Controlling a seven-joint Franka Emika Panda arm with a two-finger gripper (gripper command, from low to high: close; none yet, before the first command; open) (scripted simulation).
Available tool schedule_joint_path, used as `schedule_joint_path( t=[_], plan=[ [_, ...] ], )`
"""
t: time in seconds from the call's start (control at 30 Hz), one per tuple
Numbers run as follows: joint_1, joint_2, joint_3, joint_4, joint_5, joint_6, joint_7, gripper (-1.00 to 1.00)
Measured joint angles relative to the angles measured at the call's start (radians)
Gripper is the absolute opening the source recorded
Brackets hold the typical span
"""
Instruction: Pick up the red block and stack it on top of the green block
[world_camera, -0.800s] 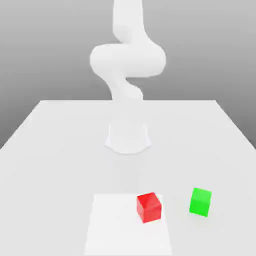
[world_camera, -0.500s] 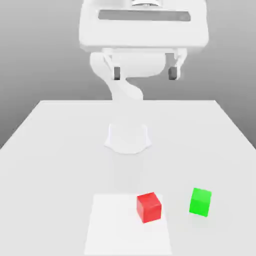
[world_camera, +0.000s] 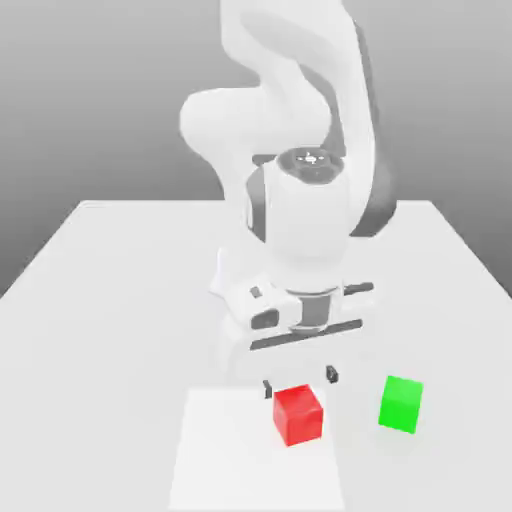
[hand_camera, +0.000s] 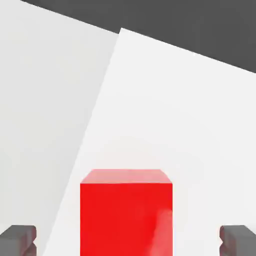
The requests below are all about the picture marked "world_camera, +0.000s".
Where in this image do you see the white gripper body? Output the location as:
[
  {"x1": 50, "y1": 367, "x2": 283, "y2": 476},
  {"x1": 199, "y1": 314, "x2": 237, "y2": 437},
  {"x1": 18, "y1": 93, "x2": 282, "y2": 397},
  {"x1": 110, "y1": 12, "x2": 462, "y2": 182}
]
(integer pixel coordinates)
[{"x1": 247, "y1": 317, "x2": 367, "y2": 382}]

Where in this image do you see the small green cube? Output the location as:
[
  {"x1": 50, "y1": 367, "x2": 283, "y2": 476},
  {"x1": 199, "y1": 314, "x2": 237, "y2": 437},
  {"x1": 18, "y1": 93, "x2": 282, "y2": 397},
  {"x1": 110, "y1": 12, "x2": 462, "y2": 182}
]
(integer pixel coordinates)
[{"x1": 377, "y1": 374, "x2": 425, "y2": 435}]

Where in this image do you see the small red cube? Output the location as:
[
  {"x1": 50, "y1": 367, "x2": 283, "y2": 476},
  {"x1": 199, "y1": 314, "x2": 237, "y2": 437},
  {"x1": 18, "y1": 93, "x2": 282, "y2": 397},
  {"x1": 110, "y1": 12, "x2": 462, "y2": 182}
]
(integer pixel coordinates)
[{"x1": 272, "y1": 383, "x2": 324, "y2": 448}]

